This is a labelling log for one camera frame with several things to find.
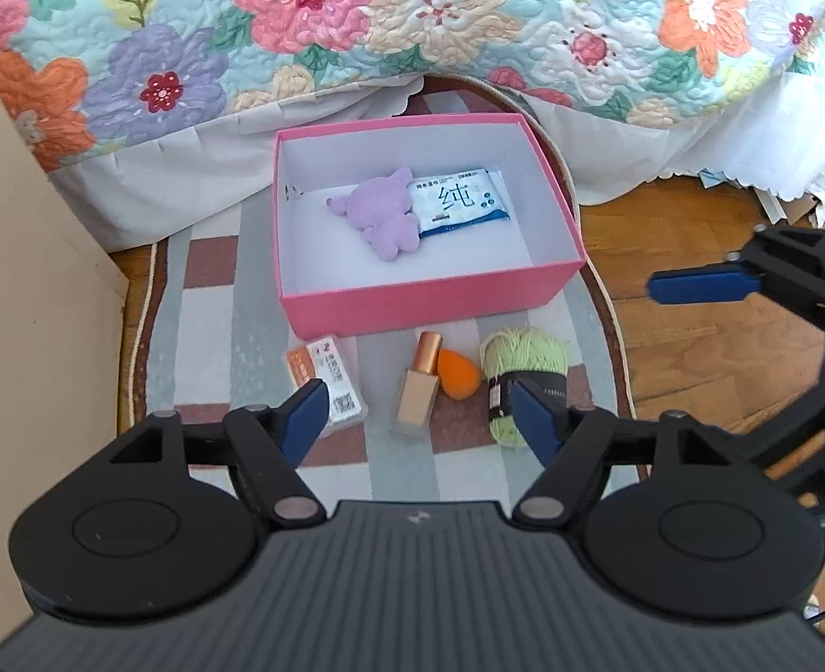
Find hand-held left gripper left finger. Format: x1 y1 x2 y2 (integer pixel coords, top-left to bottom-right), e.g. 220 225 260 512
108 378 330 526

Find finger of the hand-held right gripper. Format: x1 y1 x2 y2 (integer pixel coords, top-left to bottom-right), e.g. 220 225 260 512
648 224 825 329
738 358 825 533

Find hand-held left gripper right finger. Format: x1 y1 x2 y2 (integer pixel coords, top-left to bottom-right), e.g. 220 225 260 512
510 378 725 530

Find orange and white small box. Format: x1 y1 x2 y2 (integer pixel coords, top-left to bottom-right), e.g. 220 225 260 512
285 336 372 439

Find green yarn ball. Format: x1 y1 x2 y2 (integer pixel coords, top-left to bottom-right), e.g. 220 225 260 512
480 328 574 451

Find pink cardboard box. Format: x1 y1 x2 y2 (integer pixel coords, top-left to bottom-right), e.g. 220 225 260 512
272 112 588 341

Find orange makeup sponge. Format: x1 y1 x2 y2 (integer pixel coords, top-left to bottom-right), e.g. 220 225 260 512
436 348 484 404

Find gold foundation bottle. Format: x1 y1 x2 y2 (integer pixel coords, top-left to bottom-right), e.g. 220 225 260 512
388 330 445 437

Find paper scraps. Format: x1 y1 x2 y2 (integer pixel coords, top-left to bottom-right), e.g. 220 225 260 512
698 166 825 229

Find checkered oval rug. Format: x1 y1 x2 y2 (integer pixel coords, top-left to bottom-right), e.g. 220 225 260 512
114 73 641 505

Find purple plush toy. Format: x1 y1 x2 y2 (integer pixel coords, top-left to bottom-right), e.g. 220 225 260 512
327 168 425 264

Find blue wet wipes packet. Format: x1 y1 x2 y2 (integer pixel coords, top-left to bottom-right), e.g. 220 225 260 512
407 166 513 240

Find white bed skirt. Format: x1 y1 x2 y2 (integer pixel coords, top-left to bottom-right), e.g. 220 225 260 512
48 21 825 254

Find beige wooden cabinet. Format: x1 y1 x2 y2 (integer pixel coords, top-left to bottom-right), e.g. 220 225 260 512
0 42 133 654

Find floral quilted bedspread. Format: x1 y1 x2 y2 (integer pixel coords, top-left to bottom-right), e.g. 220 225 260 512
0 0 825 176

